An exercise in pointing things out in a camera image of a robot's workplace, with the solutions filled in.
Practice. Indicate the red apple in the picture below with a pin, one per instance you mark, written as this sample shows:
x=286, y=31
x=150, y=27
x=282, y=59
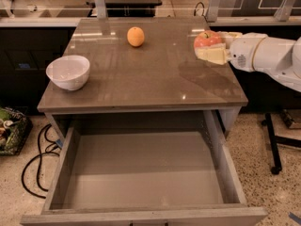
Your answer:
x=207, y=38

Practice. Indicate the white bowl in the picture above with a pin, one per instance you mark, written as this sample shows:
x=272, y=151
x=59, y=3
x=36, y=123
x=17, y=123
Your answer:
x=69, y=72

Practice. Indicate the black basket with items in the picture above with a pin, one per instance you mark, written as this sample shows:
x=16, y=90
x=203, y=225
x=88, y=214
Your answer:
x=15, y=127

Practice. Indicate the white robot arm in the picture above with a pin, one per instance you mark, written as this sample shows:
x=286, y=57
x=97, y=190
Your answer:
x=280, y=59

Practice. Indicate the black stand with caster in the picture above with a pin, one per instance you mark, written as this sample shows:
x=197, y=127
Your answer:
x=291, y=118

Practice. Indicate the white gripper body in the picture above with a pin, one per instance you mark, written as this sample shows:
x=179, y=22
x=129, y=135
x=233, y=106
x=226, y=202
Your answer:
x=243, y=51

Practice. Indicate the grey cabinet with glossy top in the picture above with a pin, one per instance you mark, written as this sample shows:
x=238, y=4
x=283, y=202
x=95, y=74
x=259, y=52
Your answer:
x=163, y=74

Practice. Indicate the dark background table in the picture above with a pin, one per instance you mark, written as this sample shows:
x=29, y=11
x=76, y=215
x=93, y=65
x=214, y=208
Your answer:
x=125, y=8

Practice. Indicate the orange fruit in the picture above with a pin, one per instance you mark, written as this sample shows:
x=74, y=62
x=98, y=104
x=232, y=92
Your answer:
x=135, y=36

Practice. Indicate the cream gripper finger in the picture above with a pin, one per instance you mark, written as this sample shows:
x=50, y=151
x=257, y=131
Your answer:
x=229, y=37
x=217, y=54

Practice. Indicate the open grey top drawer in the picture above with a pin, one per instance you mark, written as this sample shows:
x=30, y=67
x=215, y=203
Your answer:
x=146, y=169

